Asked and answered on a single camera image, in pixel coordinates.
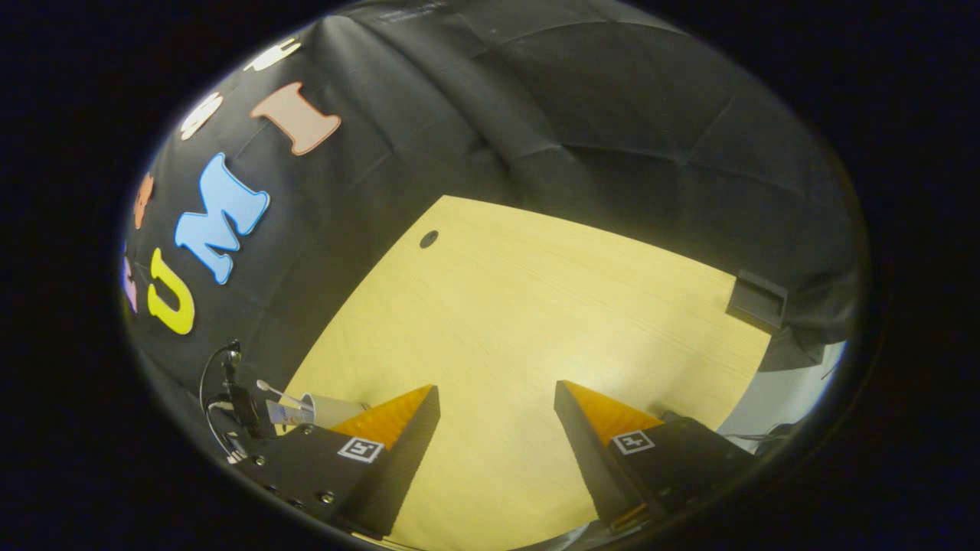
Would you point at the black box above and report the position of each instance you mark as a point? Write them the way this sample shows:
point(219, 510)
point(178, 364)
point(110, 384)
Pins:
point(756, 300)

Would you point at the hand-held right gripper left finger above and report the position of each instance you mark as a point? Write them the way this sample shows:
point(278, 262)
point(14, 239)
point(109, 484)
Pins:
point(406, 459)

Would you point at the white toothbrush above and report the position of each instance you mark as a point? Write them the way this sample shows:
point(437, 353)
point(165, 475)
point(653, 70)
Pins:
point(279, 395)

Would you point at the light wooden desktop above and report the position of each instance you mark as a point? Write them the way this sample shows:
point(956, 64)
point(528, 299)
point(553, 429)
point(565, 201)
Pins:
point(521, 306)

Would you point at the black backdrop cloth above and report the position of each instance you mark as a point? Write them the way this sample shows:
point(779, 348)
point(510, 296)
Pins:
point(574, 115)

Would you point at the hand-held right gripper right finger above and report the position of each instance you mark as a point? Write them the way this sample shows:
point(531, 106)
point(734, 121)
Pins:
point(586, 459)

